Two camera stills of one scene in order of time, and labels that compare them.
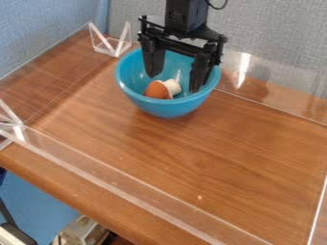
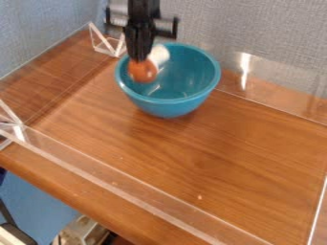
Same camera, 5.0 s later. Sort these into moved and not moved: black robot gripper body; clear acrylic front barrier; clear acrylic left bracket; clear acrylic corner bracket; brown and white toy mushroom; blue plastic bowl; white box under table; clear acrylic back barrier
Moved: black robot gripper body; brown and white toy mushroom
Not moved: clear acrylic back barrier; clear acrylic left bracket; clear acrylic front barrier; white box under table; blue plastic bowl; clear acrylic corner bracket
